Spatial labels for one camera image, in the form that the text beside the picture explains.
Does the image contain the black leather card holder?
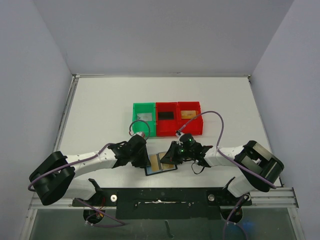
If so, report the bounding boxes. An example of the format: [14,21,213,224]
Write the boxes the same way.
[144,152,178,176]

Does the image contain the gold card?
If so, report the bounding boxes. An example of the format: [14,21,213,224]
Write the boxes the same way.
[180,110,199,120]
[149,154,162,174]

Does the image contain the green plastic bin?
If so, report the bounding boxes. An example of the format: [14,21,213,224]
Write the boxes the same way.
[131,102,156,137]

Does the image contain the red plastic bin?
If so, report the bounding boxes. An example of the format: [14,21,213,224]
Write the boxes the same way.
[155,102,178,137]
[177,101,204,136]

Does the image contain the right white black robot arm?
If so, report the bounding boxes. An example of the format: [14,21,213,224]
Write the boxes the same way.
[160,133,284,198]

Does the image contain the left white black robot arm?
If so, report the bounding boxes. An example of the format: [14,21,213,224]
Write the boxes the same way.
[27,132,151,206]

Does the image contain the gold card in bin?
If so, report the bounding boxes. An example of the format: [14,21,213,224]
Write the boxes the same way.
[180,110,199,120]

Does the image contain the silver card in bin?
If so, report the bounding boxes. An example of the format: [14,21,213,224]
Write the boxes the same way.
[136,112,153,122]

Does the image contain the black card in bin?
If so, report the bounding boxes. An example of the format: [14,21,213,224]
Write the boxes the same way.
[158,111,175,121]

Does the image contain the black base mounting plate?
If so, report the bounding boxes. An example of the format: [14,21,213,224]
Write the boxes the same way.
[71,187,241,220]

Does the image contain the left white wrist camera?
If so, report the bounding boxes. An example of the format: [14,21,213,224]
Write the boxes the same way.
[129,130,146,138]

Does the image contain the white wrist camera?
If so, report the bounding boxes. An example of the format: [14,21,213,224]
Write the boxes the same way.
[129,130,146,138]
[175,130,184,146]

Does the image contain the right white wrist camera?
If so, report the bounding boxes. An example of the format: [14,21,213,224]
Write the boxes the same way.
[175,130,184,146]

